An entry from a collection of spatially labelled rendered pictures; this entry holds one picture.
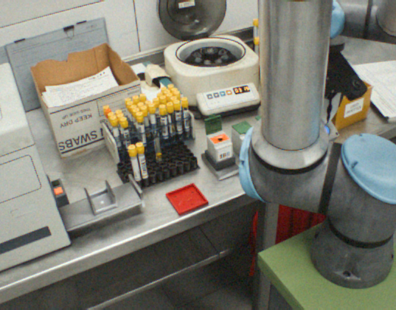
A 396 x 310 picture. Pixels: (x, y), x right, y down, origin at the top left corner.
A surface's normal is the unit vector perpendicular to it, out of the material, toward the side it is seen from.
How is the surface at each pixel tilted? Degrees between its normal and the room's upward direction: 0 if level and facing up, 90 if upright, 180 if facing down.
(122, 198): 0
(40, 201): 90
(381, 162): 9
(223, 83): 90
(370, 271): 72
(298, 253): 2
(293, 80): 102
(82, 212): 0
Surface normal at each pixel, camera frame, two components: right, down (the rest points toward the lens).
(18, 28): 0.46, 0.52
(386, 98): -0.06, -0.78
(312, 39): 0.30, 0.70
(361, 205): -0.44, 0.50
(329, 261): -0.78, 0.11
